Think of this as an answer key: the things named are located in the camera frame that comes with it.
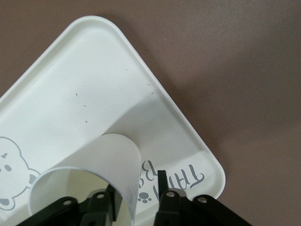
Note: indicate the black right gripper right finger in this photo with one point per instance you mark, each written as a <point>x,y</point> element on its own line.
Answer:
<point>178,209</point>

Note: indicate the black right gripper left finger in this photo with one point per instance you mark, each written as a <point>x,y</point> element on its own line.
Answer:
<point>70,212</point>

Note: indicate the white IKEA cup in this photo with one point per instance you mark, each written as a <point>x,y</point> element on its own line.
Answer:
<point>117,160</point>

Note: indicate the white tray with bear print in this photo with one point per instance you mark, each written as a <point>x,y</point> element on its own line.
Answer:
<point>82,70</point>

